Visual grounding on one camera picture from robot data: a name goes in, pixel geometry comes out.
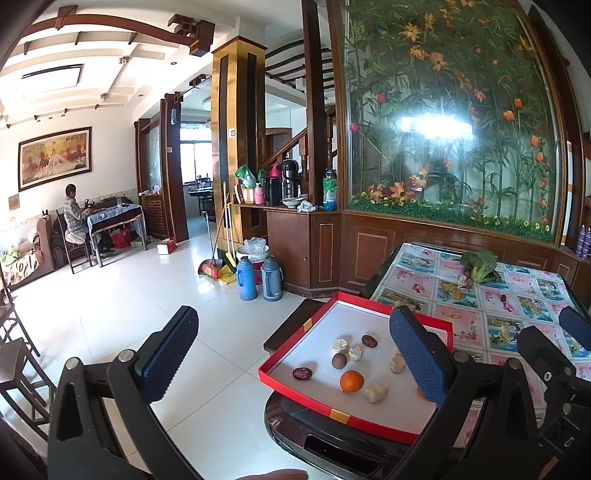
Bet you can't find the orange tangerine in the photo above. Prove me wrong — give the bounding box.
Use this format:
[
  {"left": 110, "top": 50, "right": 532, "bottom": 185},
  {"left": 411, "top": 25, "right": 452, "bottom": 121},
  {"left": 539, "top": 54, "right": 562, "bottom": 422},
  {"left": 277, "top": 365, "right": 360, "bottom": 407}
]
[{"left": 339, "top": 370, "right": 365, "bottom": 393}]

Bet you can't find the dark red jujube date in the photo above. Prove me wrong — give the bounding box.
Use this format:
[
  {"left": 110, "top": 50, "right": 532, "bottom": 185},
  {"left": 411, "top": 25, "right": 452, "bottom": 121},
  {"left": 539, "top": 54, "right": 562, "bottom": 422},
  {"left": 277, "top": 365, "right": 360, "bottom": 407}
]
[{"left": 362, "top": 334, "right": 378, "bottom": 348}]

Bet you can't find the red white shallow box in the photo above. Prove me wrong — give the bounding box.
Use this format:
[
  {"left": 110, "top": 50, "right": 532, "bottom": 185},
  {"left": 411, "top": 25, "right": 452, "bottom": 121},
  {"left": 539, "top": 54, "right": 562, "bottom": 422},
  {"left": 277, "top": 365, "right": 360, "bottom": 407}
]
[{"left": 259, "top": 293, "right": 436, "bottom": 444}]

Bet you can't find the brown kiwi fruit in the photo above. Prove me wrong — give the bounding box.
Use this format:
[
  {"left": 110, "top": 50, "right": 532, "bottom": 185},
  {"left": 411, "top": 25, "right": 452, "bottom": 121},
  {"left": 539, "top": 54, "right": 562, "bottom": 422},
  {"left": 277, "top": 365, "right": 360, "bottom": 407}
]
[{"left": 331, "top": 352, "right": 348, "bottom": 370}]

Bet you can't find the left hand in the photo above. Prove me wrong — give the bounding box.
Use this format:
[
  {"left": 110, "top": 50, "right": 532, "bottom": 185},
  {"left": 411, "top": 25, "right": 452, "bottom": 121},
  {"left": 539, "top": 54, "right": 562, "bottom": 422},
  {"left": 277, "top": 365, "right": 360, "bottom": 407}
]
[{"left": 238, "top": 469, "right": 308, "bottom": 480}]

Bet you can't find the purple spray bottle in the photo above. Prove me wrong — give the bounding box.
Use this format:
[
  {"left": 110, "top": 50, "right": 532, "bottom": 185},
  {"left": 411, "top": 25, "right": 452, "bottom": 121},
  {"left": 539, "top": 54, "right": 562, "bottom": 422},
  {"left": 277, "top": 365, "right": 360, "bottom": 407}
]
[
  {"left": 581, "top": 227, "right": 591, "bottom": 259},
  {"left": 575, "top": 225, "right": 586, "bottom": 258}
]

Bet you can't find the colourful fruit print tablecloth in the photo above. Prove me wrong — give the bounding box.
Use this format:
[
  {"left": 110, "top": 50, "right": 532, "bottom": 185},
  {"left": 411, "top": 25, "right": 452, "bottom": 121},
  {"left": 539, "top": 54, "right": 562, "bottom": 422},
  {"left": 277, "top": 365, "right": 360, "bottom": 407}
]
[{"left": 363, "top": 243, "right": 590, "bottom": 380}]

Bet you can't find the wooden chair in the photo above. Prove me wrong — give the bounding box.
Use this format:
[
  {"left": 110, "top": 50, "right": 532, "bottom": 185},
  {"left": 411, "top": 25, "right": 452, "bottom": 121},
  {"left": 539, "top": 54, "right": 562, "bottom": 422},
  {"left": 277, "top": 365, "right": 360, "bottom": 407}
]
[{"left": 1, "top": 274, "right": 56, "bottom": 442}]

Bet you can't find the green bok choy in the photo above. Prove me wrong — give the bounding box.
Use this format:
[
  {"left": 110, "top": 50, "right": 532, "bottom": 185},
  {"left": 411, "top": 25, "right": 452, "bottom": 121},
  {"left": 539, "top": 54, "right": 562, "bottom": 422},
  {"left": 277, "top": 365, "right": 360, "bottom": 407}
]
[{"left": 460, "top": 249, "right": 501, "bottom": 284}]

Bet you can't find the seated person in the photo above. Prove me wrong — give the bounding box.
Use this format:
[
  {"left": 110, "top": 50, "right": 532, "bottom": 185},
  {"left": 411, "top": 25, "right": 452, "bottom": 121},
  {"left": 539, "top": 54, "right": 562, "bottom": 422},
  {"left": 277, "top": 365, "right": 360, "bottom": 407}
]
[{"left": 63, "top": 184, "right": 88, "bottom": 245}]

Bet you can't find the far table with cloth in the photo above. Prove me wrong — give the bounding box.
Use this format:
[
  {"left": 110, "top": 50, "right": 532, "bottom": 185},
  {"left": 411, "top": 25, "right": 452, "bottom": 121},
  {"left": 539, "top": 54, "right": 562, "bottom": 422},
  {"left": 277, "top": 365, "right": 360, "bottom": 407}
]
[{"left": 86, "top": 204, "right": 147, "bottom": 267}]

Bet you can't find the wooden low cabinet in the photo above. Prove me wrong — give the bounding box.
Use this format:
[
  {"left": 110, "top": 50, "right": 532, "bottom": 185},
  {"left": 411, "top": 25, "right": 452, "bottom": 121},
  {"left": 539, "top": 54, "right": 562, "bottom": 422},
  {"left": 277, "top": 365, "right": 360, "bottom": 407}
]
[{"left": 235, "top": 205, "right": 590, "bottom": 306}]

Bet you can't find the flower bamboo glass screen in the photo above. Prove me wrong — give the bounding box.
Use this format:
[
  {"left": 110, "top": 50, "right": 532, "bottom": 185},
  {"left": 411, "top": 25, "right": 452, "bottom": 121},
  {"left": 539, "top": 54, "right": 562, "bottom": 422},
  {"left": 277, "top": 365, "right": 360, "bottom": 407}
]
[{"left": 328, "top": 1, "right": 565, "bottom": 244}]

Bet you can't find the grey blue thermos flask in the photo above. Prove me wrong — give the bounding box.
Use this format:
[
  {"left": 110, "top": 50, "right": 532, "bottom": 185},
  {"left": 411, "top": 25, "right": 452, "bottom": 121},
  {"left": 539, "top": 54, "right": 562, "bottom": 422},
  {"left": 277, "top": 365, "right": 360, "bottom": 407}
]
[{"left": 262, "top": 256, "right": 283, "bottom": 302}]

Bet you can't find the green label water bottle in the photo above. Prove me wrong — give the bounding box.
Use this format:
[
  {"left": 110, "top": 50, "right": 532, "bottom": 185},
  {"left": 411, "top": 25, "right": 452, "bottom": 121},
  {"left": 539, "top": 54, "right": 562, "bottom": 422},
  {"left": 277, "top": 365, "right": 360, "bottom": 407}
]
[{"left": 322, "top": 168, "right": 339, "bottom": 211}]

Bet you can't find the framed horse painting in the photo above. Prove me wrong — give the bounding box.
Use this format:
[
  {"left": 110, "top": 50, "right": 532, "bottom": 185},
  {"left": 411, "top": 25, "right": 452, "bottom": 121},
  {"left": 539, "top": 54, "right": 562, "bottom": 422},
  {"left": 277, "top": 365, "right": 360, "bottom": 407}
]
[{"left": 18, "top": 126, "right": 92, "bottom": 192}]

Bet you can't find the black thermos pot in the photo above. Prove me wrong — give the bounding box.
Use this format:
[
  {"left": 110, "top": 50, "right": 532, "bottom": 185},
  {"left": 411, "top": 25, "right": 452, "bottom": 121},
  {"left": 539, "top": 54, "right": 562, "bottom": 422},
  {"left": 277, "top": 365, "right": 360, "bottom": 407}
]
[{"left": 280, "top": 159, "right": 301, "bottom": 199}]

